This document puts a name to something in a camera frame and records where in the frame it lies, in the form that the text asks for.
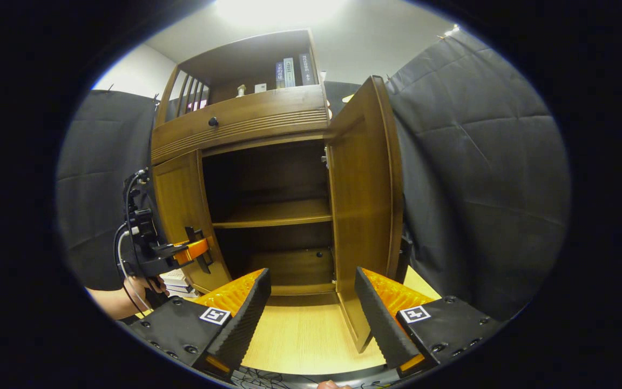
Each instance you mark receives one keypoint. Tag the white pump bottle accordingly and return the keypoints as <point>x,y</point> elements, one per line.
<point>241,91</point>

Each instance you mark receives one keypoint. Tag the black backdrop cloth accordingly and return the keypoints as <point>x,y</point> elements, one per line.
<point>478,178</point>

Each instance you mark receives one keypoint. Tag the wooden cabinet door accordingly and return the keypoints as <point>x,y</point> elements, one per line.
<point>181,194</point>
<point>365,205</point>

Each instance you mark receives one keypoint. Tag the wooden double-door shoe cabinet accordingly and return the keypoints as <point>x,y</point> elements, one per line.
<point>268,167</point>

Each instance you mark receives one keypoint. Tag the wooden ribbed cabinet drawer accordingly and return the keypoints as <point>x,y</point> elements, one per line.
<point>257,119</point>

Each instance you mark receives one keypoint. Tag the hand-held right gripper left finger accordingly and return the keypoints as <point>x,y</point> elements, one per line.
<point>241,319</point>

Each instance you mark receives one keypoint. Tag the wooden inner cabinet shelf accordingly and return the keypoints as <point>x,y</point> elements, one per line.
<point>278,213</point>

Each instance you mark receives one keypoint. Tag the large ceiling light panel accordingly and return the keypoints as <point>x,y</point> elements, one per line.
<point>278,11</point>

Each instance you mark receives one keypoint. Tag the black round drawer knob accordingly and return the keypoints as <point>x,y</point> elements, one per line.
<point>213,121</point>

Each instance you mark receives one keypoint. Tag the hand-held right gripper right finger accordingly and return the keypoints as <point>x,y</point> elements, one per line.
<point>378,319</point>

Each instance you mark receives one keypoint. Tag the small white box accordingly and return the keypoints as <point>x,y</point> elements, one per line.
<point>260,87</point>

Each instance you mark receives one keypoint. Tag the stack of books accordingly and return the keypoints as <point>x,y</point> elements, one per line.
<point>176,281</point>

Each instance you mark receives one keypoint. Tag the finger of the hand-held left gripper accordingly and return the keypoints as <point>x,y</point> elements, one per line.
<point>192,251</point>

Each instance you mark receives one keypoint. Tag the grey spine book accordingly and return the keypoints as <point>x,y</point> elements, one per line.
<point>289,73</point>

